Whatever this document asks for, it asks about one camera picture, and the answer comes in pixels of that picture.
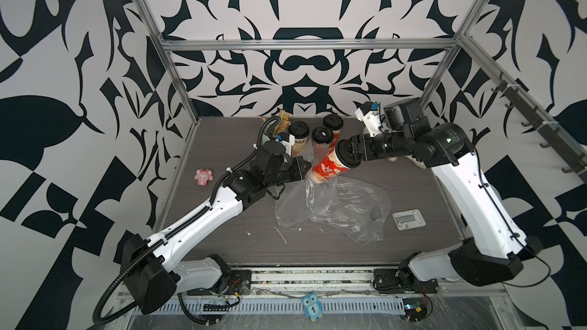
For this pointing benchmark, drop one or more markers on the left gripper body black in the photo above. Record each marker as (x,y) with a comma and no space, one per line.
(289,175)

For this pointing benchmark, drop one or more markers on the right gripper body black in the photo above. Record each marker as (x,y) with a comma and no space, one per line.
(381,145)

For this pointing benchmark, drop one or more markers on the red milk tea cup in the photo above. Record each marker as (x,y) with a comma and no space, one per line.
(334,123)
(322,137)
(337,161)

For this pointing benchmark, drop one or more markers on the clear plastic bag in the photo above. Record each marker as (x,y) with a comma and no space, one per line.
(354,207)
(298,197)

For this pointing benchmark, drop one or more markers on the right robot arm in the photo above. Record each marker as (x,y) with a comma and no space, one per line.
(497,247)

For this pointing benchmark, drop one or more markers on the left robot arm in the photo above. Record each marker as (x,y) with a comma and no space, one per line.
(152,267)

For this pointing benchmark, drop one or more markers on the red milk tea cup back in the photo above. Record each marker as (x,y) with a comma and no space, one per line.
(334,123)

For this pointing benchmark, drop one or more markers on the cream milk tea cup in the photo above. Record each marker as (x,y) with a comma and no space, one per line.
(300,132)

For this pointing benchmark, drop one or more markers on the white teddy bear brown hoodie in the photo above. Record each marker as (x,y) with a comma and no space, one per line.
(413,160)

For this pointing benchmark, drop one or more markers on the pink pig toy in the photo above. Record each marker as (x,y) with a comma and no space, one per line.
(203,177)

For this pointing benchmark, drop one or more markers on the blue owl number tag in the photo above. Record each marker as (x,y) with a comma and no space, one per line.
(313,308)

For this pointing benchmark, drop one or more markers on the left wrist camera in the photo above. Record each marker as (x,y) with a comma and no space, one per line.
(287,140)

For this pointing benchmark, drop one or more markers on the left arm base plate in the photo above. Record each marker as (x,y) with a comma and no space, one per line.
(238,281)

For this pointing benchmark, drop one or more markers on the aluminium front rail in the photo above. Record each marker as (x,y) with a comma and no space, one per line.
(287,281)

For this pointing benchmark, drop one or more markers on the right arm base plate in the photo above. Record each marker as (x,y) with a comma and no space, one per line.
(395,281)

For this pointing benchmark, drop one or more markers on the wall hook rack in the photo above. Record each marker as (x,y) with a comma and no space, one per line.
(538,119)

